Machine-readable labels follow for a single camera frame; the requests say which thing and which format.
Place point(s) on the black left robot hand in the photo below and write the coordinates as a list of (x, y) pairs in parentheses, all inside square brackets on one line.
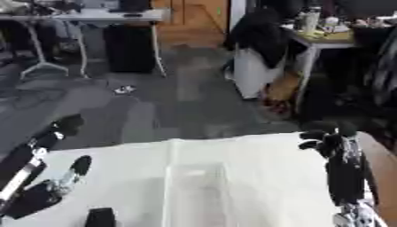
[(31, 199)]

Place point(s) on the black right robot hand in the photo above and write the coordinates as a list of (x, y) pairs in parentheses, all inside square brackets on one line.
[(345, 177)]

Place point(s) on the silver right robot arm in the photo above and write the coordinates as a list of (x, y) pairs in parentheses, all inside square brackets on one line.
[(359, 215)]

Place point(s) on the small black object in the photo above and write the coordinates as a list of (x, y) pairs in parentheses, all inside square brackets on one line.
[(100, 218)]

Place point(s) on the brown bag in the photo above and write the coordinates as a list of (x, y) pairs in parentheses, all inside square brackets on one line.
[(281, 97)]

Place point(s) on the grey cluttered table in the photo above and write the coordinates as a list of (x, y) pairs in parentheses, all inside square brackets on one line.
[(331, 41)]

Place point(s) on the white chair with black jacket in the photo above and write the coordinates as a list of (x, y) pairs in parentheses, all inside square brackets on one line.
[(256, 65)]

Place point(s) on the small white floor object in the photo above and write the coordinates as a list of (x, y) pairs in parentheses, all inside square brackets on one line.
[(124, 89)]

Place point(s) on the pale bottle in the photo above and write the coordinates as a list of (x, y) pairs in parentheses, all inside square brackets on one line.
[(310, 19)]

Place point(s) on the black cabinet under desk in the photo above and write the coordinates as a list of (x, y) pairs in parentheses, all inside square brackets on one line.
[(129, 48)]

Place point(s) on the white desk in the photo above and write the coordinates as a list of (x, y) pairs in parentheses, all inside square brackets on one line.
[(98, 14)]

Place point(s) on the black monitor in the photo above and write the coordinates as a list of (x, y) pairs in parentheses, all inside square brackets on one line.
[(134, 5)]

